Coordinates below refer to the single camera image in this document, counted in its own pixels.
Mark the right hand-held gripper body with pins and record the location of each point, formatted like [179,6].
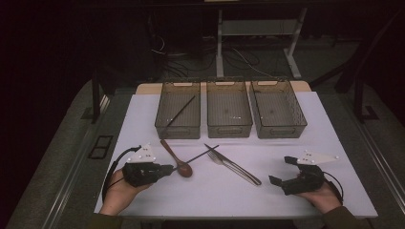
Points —
[305,183]

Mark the black metal stand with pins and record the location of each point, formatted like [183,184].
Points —
[359,95]

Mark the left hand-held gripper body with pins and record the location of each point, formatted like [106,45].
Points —
[141,174]

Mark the light wooden board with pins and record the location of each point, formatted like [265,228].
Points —
[148,88]

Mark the white metal stand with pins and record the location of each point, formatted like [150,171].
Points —
[258,28]

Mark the person's right hand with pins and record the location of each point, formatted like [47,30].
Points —
[324,198]

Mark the brown wooden spoon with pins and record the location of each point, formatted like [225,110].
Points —
[184,169]

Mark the steel fork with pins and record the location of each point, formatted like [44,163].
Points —
[216,158]

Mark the person's left hand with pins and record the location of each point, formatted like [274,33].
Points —
[117,194]

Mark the steel knife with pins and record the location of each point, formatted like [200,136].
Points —
[211,149]

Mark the metal floor rail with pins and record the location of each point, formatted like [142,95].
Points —
[382,162]
[68,184]

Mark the grey translucent plastic basket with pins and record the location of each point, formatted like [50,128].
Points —
[178,132]
[229,131]
[280,131]

